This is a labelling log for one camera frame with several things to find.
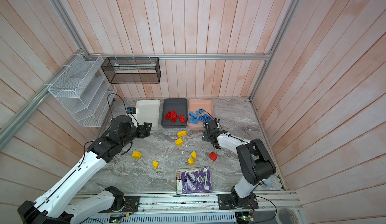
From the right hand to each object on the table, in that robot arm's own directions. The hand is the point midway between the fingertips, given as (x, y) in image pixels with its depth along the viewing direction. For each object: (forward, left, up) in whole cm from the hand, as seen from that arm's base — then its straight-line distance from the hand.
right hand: (211, 135), depth 97 cm
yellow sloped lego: (-14, +12, 0) cm, 18 cm away
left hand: (-9, +36, +22) cm, 44 cm away
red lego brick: (-14, 0, 0) cm, 14 cm away
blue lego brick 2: (+17, +13, 0) cm, 21 cm away
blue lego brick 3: (+15, +2, 0) cm, 15 cm away
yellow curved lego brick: (+1, +20, 0) cm, 20 cm away
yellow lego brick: (-6, +21, 0) cm, 22 cm away
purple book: (-29, +11, +1) cm, 31 cm away
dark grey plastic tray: (+28, +23, -2) cm, 36 cm away
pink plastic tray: (+27, +10, -1) cm, 29 cm away
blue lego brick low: (+13, +6, +1) cm, 14 cm away
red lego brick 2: (+15, +30, +1) cm, 34 cm away
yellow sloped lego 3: (-21, +33, +1) cm, 39 cm away
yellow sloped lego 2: (-18, +13, 0) cm, 22 cm away
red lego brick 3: (+14, +26, 0) cm, 30 cm away
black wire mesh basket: (+40, +57, +22) cm, 73 cm away
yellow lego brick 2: (-16, +46, +2) cm, 48 cm away
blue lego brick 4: (+12, +12, 0) cm, 17 cm away
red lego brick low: (+14, +21, -1) cm, 25 cm away
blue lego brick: (+21, +7, -1) cm, 22 cm away
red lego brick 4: (+16, +26, +2) cm, 31 cm away
